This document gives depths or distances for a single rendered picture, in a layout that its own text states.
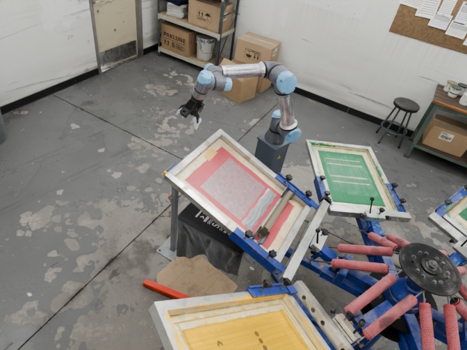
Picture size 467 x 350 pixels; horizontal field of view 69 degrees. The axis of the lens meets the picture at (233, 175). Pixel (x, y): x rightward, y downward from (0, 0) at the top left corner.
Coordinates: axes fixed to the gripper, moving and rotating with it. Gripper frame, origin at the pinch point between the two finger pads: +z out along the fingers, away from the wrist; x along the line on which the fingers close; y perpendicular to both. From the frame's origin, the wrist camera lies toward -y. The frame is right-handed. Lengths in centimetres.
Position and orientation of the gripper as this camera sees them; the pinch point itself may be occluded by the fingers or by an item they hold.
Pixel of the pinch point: (185, 123)
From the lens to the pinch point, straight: 202.0
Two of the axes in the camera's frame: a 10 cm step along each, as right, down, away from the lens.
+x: -7.8, -6.2, 0.9
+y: 4.9, -5.3, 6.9
